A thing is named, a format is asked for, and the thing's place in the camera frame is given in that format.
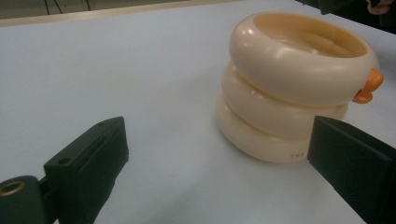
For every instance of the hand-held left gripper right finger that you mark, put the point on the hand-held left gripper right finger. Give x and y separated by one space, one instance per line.
358 174

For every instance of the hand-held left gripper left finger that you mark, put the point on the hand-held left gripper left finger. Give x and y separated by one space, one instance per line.
90 168

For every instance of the cream ringed pen holder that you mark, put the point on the cream ringed pen holder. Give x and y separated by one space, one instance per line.
280 81

